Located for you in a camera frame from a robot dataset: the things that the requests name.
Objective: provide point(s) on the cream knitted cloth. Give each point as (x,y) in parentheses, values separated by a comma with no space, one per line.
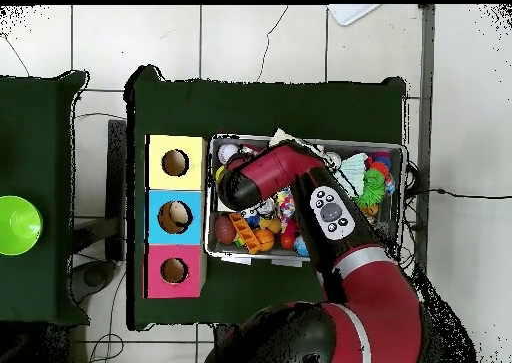
(282,136)

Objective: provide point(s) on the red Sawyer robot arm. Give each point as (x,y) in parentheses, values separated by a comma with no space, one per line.
(276,171)

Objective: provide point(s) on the wooden box with three holes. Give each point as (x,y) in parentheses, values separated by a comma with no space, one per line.
(192,171)

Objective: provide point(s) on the shallow clear mesh bin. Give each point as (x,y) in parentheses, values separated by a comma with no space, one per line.
(394,219)

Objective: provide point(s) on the yellow smiley ball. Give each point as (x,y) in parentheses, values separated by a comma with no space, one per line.
(218,175)

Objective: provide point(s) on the orange plastic ladder toy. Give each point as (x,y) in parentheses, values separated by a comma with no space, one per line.
(244,233)

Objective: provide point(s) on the white baseball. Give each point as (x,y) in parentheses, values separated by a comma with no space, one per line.
(228,152)

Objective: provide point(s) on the brown toy football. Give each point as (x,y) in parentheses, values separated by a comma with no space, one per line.
(224,230)

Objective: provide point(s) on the blue globe ball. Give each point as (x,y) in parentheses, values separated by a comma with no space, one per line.
(300,246)

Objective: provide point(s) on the dark green tablecloth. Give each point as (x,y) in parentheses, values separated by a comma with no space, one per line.
(240,107)
(36,139)

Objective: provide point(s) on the mint green knitted cloth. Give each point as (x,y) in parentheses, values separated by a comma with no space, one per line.
(354,169)

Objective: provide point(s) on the black upright panel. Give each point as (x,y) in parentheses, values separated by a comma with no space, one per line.
(116,187)

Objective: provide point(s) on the dark grey rounded object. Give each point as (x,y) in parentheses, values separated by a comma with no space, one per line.
(94,277)

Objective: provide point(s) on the white flat board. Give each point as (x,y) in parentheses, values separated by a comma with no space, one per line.
(352,13)

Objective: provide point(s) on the bright green plastic bowl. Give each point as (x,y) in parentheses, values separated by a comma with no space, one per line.
(20,225)

